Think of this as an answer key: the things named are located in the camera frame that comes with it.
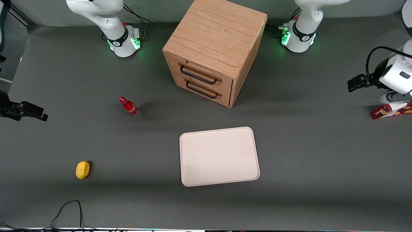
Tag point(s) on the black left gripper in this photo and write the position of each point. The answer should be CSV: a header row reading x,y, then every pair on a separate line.
x,y
370,80

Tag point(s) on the wooden drawer cabinet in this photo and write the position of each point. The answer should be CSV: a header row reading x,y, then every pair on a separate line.
x,y
219,35

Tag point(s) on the wooden drawer front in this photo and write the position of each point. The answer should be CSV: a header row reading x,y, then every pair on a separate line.
x,y
225,99
225,84

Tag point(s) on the white rectangular tray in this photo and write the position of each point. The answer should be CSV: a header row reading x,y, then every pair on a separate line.
x,y
219,156

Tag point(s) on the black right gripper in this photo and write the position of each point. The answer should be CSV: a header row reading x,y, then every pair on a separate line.
x,y
6,108

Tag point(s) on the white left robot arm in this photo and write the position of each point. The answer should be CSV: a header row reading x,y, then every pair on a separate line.
x,y
301,38

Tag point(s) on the yellow lemon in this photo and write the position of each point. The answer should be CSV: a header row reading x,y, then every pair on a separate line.
x,y
82,169

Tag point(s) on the red cookie box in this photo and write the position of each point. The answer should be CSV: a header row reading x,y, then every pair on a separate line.
x,y
391,111

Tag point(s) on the grey table cover sheet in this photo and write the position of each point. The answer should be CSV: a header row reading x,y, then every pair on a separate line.
x,y
289,199

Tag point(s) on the red cola bottle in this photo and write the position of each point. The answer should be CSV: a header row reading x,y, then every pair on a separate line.
x,y
129,107

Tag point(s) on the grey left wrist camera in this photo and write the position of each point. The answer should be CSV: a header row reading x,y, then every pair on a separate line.
x,y
396,97

